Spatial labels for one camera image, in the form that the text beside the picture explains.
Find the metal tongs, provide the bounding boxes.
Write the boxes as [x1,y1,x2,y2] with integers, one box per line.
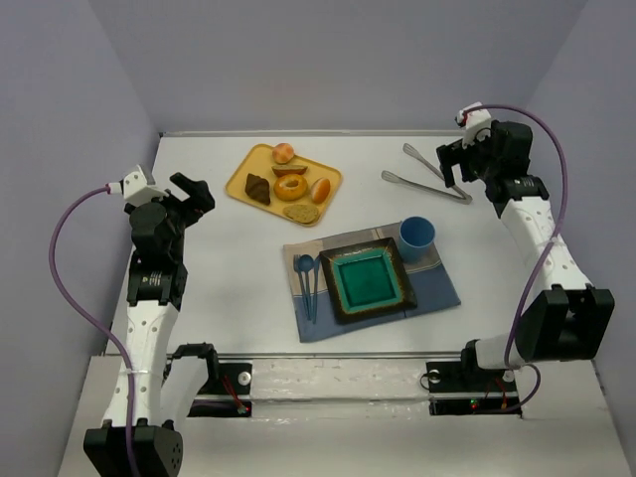
[381,143,473,205]

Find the glazed oval bun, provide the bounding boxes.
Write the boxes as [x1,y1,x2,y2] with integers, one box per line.
[310,177,331,205]

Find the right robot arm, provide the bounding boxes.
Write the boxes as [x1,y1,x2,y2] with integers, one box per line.
[436,111,615,370]

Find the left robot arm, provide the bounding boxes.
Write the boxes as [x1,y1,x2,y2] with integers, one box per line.
[83,170,219,476]

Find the halved brown bread wedge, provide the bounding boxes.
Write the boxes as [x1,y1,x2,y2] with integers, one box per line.
[271,164,308,178]

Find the round pink bread roll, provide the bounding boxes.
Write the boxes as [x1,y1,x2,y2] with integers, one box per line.
[272,143,295,165]

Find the seeded bread slice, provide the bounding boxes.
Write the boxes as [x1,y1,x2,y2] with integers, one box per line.
[283,205,320,225]

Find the chocolate croissant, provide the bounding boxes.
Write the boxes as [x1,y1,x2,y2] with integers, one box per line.
[244,173,271,206]

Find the orange bagel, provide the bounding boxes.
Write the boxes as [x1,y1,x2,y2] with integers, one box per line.
[273,174,308,202]

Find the blue plastic cup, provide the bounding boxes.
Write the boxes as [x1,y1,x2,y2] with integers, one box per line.
[397,217,435,263]

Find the yellow tray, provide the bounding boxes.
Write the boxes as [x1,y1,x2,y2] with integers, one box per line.
[226,144,343,227]

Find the blue plastic fork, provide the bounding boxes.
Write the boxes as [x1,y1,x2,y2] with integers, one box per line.
[293,254,308,319]

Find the blue beige placemat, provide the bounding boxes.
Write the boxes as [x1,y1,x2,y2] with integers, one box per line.
[283,223,461,343]

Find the blue plastic spoon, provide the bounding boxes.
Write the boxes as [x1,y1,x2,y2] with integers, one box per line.
[298,254,314,320]

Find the blue plastic knife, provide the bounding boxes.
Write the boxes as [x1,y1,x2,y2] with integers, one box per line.
[311,254,321,325]

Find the black green square plate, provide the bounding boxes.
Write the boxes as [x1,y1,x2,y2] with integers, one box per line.
[319,238,417,325]

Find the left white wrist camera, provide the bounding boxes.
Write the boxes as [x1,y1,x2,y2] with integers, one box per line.
[121,165,167,207]

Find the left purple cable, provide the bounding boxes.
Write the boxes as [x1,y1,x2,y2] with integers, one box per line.
[47,184,139,477]

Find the purple cable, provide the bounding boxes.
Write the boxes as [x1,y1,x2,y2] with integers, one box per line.
[466,102,567,413]
[47,184,139,477]

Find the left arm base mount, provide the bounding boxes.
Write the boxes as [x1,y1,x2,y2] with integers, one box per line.
[161,343,252,424]

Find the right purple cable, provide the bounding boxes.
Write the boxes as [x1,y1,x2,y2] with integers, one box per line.
[466,102,567,413]

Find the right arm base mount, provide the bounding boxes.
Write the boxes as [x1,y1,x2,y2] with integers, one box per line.
[419,340,542,416]

